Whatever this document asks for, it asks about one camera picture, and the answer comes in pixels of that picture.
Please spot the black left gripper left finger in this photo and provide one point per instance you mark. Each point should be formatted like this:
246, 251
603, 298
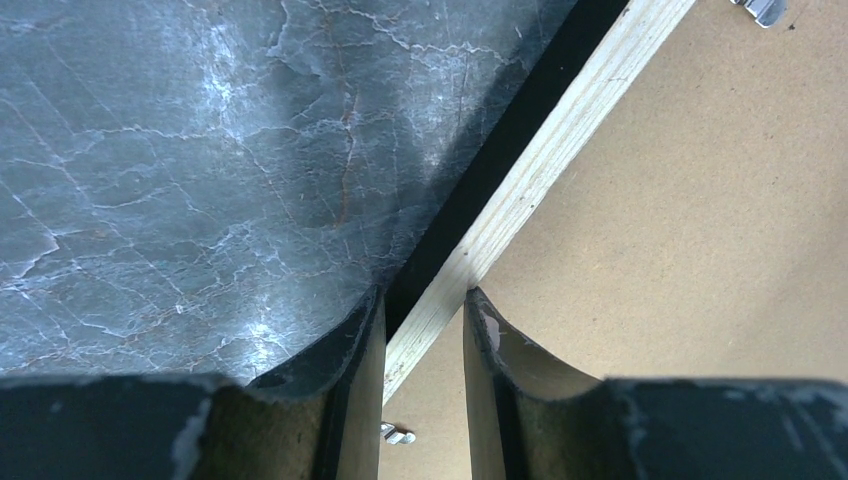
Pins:
315, 416

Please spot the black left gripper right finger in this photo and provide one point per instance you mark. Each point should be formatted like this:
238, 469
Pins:
533, 416

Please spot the light wooden picture frame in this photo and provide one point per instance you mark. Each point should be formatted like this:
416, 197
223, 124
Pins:
591, 62

